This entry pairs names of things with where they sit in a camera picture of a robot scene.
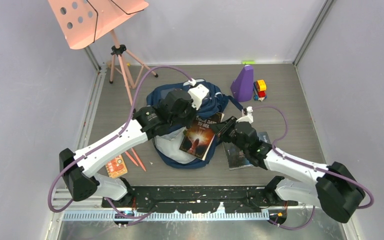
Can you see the orange pen left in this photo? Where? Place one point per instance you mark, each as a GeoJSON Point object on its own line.
{"type": "Point", "coordinates": [131, 158]}

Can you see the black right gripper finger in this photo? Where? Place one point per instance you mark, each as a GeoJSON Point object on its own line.
{"type": "Point", "coordinates": [222, 127]}
{"type": "Point", "coordinates": [228, 136]}

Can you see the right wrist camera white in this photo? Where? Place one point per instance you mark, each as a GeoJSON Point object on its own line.
{"type": "Point", "coordinates": [246, 115]}

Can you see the purple cover book bottom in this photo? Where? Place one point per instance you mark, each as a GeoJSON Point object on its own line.
{"type": "Point", "coordinates": [238, 155]}

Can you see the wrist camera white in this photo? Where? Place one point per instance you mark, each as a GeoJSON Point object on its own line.
{"type": "Point", "coordinates": [198, 92]}
{"type": "Point", "coordinates": [246, 115]}

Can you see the pink music stand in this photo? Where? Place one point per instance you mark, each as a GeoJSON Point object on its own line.
{"type": "Point", "coordinates": [84, 21]}

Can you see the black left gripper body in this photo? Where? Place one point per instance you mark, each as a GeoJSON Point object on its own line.
{"type": "Point", "coordinates": [185, 119]}

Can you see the orange pen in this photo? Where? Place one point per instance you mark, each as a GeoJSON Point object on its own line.
{"type": "Point", "coordinates": [131, 158]}
{"type": "Point", "coordinates": [139, 161]}

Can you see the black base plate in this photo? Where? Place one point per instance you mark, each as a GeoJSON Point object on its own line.
{"type": "Point", "coordinates": [198, 199]}

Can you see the orange pen right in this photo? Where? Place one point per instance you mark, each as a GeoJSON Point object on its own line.
{"type": "Point", "coordinates": [139, 161]}

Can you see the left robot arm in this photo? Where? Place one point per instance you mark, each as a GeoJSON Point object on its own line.
{"type": "Point", "coordinates": [79, 169]}

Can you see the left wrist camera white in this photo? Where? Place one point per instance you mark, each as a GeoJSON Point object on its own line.
{"type": "Point", "coordinates": [198, 92]}

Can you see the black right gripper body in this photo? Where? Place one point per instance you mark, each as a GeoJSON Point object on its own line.
{"type": "Point", "coordinates": [233, 138]}

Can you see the Three Days To See book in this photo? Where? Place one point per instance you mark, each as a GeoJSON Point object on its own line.
{"type": "Point", "coordinates": [199, 137]}

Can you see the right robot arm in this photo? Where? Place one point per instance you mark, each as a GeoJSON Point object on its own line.
{"type": "Point", "coordinates": [331, 188]}

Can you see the toy block car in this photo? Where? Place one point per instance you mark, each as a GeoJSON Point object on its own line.
{"type": "Point", "coordinates": [259, 88]}

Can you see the purple metronome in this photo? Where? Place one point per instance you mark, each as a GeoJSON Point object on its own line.
{"type": "Point", "coordinates": [242, 88]}

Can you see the orange spiral notepad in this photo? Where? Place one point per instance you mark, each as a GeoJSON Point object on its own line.
{"type": "Point", "coordinates": [116, 167]}

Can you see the navy blue backpack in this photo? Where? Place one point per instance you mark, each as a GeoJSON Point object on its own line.
{"type": "Point", "coordinates": [167, 146]}

